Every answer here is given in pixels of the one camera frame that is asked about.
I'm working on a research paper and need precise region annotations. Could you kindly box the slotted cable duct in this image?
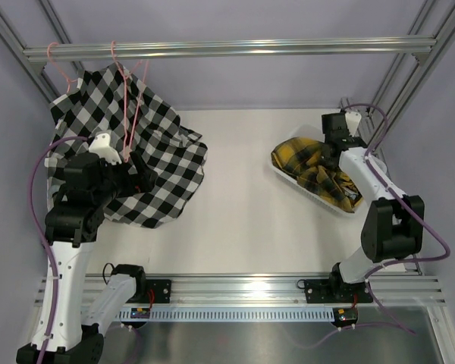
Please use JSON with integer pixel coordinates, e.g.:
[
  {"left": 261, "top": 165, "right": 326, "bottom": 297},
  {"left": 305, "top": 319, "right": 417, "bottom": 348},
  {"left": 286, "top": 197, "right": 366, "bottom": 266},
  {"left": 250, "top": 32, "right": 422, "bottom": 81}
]
[{"left": 113, "top": 306, "right": 334, "bottom": 322}]

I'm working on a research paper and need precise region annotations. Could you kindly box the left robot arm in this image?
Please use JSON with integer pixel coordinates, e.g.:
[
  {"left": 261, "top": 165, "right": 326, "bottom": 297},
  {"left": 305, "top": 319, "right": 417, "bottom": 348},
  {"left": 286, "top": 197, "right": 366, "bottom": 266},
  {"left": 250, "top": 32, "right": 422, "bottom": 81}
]
[{"left": 16, "top": 152, "right": 157, "bottom": 363}]

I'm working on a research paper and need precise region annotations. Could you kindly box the yellow plaid shirt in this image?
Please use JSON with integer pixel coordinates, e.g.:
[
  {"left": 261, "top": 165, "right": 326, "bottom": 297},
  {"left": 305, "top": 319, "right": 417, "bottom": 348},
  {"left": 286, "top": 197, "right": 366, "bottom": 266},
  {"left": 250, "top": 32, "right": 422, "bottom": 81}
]
[{"left": 271, "top": 136, "right": 363, "bottom": 214}]

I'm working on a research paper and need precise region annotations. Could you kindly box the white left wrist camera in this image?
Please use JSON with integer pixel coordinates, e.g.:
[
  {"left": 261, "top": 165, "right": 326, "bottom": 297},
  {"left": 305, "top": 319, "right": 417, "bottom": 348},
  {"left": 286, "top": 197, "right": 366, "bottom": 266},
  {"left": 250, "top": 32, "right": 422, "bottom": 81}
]
[{"left": 88, "top": 130, "right": 123, "bottom": 165}]

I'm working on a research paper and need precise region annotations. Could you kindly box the aluminium front rail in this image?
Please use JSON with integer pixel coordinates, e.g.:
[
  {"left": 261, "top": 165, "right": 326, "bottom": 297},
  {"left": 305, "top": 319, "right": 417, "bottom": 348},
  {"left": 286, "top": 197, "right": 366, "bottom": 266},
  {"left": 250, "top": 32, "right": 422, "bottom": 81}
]
[{"left": 36, "top": 275, "right": 447, "bottom": 306}]

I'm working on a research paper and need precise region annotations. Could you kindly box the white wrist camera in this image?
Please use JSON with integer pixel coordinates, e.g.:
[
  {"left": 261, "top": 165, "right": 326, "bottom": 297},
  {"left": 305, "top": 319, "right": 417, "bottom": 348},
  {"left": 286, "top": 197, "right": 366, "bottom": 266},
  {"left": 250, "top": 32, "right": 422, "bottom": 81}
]
[
  {"left": 344, "top": 110, "right": 362, "bottom": 137},
  {"left": 88, "top": 130, "right": 123, "bottom": 165}
]

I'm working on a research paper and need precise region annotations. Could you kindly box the aluminium top bar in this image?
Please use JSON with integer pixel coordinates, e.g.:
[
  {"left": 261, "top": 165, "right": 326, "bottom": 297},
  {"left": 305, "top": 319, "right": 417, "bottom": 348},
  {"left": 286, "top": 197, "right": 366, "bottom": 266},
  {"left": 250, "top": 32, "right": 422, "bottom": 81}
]
[{"left": 23, "top": 35, "right": 437, "bottom": 63}]

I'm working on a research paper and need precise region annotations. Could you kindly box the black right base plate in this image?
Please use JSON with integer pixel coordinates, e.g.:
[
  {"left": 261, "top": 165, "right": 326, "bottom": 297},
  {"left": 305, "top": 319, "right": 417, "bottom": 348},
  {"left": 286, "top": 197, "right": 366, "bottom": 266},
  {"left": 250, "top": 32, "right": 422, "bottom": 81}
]
[{"left": 301, "top": 279, "right": 373, "bottom": 304}]

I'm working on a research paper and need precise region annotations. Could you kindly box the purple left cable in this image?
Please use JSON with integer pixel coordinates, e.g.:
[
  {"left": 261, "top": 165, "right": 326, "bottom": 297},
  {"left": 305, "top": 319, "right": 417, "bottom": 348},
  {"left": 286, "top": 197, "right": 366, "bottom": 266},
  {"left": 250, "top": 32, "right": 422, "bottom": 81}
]
[{"left": 30, "top": 136, "right": 92, "bottom": 364}]

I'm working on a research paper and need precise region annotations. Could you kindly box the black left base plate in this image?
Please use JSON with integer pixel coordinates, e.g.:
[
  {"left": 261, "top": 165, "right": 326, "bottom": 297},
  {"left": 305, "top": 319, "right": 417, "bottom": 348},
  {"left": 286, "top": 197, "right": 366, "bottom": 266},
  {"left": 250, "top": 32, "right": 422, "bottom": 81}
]
[{"left": 128, "top": 279, "right": 172, "bottom": 304}]

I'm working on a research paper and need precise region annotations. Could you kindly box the pink hanger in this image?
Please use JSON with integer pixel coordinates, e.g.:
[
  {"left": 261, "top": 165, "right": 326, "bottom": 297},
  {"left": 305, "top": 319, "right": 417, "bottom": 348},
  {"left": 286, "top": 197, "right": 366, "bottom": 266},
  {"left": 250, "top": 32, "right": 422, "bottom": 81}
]
[
  {"left": 110, "top": 40, "right": 149, "bottom": 163},
  {"left": 46, "top": 42, "right": 78, "bottom": 93}
]

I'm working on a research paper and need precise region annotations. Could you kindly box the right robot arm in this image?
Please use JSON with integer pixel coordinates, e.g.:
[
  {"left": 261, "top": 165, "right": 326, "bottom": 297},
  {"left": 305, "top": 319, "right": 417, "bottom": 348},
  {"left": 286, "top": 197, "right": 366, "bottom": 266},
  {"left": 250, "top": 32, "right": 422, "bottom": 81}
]
[{"left": 322, "top": 111, "right": 425, "bottom": 303}]

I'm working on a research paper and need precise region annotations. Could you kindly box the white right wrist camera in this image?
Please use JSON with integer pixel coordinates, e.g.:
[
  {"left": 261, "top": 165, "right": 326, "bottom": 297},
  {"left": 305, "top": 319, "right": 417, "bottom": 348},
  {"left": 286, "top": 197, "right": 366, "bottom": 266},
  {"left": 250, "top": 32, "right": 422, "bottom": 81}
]
[{"left": 344, "top": 110, "right": 362, "bottom": 137}]

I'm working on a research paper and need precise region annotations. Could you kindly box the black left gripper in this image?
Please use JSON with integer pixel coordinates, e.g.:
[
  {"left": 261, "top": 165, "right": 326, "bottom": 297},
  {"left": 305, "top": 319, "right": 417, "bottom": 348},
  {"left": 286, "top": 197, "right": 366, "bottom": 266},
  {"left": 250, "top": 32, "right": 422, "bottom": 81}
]
[{"left": 93, "top": 151, "right": 157, "bottom": 208}]

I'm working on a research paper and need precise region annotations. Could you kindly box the white plastic basket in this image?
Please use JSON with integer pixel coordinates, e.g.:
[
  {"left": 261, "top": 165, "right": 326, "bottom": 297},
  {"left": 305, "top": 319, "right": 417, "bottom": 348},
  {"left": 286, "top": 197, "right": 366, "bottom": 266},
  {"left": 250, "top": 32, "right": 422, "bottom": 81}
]
[{"left": 267, "top": 123, "right": 388, "bottom": 218}]

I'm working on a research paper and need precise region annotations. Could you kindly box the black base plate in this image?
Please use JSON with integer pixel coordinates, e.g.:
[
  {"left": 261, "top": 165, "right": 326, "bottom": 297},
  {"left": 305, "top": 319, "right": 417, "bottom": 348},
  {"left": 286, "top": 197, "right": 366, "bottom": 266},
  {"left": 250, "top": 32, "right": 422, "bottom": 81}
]
[
  {"left": 128, "top": 279, "right": 172, "bottom": 304},
  {"left": 301, "top": 279, "right": 373, "bottom": 304}
]

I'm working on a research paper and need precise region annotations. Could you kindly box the black white checked shirt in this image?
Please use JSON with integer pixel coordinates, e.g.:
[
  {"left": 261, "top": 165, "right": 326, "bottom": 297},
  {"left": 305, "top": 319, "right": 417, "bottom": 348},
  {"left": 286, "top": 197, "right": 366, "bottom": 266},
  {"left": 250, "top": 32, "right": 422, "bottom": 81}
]
[{"left": 45, "top": 64, "right": 208, "bottom": 228}]

